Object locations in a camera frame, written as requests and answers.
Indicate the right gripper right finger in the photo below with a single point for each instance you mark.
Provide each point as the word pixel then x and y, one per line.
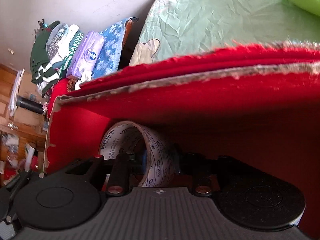
pixel 203 173

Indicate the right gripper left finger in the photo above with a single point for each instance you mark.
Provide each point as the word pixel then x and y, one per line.
pixel 119 170

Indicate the white printed tape roll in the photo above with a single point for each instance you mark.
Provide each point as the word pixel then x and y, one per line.
pixel 155 167

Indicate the large red cardboard box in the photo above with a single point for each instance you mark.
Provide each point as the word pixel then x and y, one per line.
pixel 258 103

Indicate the red glasses case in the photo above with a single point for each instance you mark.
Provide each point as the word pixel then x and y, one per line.
pixel 59 89

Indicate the blue checkered towel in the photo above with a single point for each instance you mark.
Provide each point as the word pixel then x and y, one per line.
pixel 114 37

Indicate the purple tissue pack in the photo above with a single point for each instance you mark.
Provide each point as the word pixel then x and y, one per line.
pixel 86 55

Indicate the folded green striped clothes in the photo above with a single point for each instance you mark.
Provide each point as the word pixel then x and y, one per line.
pixel 52 52

